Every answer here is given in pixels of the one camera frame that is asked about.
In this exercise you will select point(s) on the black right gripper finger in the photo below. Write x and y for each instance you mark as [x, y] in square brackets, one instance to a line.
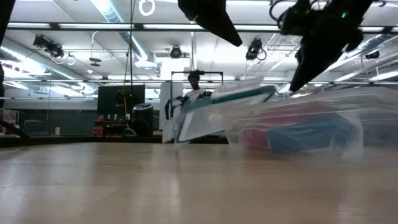
[306, 74]

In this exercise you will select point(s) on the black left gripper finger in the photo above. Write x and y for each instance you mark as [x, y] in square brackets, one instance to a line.
[224, 31]

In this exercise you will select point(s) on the red bandage roll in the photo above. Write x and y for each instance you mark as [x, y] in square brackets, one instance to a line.
[295, 113]

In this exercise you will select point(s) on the blue bandage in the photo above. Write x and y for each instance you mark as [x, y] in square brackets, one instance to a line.
[311, 137]

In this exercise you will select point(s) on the clear plastic container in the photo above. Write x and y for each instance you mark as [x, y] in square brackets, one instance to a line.
[373, 105]

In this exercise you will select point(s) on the clear zip bag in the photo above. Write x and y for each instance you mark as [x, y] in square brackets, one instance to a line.
[354, 137]

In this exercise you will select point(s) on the pink bandage roll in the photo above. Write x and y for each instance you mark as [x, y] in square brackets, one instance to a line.
[253, 137]

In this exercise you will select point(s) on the clear lid blue rim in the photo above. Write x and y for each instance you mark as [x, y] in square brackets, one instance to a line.
[217, 118]

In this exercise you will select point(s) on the black background robot arm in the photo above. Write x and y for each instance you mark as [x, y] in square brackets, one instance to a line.
[174, 104]

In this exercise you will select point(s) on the person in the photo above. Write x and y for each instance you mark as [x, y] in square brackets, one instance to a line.
[196, 90]

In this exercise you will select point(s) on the white cabinet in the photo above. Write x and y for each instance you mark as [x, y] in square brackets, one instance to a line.
[164, 90]

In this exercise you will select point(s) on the long ceiling light strip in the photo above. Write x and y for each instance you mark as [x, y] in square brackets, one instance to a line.
[93, 26]

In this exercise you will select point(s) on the black pendant lamp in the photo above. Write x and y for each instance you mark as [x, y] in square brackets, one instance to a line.
[94, 60]

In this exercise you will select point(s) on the black monitor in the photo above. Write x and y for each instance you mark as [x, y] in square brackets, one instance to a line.
[109, 99]

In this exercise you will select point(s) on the black shelf red items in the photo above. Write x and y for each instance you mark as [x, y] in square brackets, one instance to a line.
[112, 129]

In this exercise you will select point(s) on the black hanging camera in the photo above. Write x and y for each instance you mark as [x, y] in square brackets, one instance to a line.
[255, 48]

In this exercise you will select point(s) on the black wall speaker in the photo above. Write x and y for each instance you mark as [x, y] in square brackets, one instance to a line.
[371, 55]

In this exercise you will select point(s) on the black dome camera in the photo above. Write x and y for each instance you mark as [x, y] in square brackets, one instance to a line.
[176, 52]

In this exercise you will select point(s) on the black hanging camera rig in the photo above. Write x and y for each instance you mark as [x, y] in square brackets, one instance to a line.
[48, 46]

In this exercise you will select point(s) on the black aluminium table frame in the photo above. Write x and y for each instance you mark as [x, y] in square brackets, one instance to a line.
[46, 140]

